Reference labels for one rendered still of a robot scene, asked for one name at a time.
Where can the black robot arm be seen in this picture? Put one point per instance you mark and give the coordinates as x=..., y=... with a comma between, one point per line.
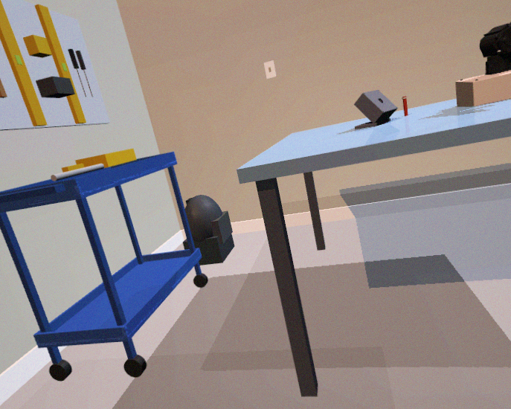
x=498, y=38

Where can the grey sloped panel with hole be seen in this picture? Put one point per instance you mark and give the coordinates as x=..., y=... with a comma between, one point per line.
x=376, y=107

